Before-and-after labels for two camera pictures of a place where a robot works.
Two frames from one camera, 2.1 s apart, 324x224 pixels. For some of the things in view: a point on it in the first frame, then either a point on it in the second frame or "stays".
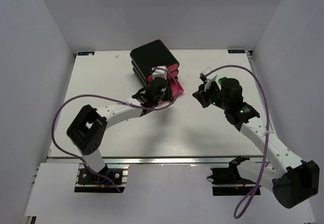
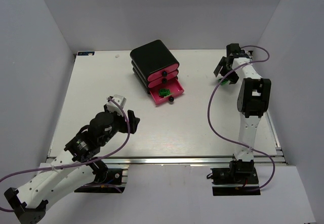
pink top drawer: x=170 y=68 stays
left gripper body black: x=163 y=92 -> x=125 y=124
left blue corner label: x=85 y=53 stays
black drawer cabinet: x=153 y=54 stays
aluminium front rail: x=154 y=161 stays
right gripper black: x=201 y=95 -> x=226 y=70
